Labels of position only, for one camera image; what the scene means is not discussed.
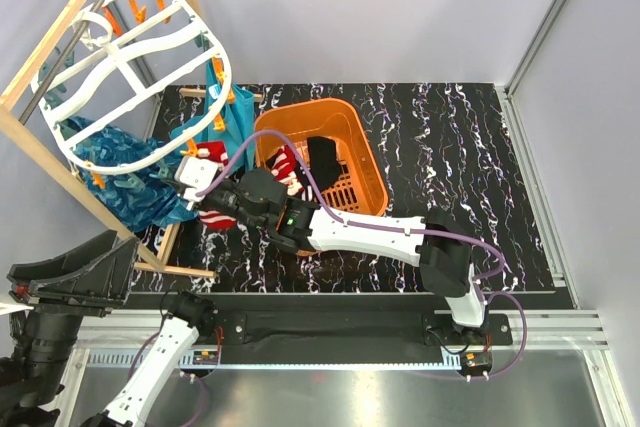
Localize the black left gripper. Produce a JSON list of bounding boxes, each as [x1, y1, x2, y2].
[[8, 226, 140, 405]]

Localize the white round clip hanger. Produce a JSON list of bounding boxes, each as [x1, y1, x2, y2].
[[39, 0, 233, 175]]

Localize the wooden drying rack frame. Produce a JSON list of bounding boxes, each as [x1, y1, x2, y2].
[[0, 0, 264, 279]]

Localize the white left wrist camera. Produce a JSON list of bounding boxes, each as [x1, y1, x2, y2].
[[0, 299, 31, 316]]

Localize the metal hanging rod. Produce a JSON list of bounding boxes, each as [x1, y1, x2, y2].
[[18, 0, 106, 125]]

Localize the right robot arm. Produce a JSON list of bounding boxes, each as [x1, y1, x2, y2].
[[184, 169, 490, 344]]

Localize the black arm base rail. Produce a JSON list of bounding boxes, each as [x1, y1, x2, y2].
[[207, 293, 514, 368]]

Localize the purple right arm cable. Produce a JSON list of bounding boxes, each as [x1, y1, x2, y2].
[[197, 130, 526, 378]]

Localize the black sock white stripes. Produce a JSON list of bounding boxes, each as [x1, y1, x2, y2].
[[307, 136, 342, 192]]

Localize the orange plastic laundry basket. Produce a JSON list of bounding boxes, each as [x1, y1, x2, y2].
[[255, 98, 389, 216]]

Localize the red white striped sock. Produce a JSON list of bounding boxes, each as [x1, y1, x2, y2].
[[192, 141, 314, 233]]

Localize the teal fabric garment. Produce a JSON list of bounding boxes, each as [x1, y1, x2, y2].
[[192, 61, 255, 166]]

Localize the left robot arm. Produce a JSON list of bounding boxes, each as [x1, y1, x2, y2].
[[1, 231, 221, 426]]

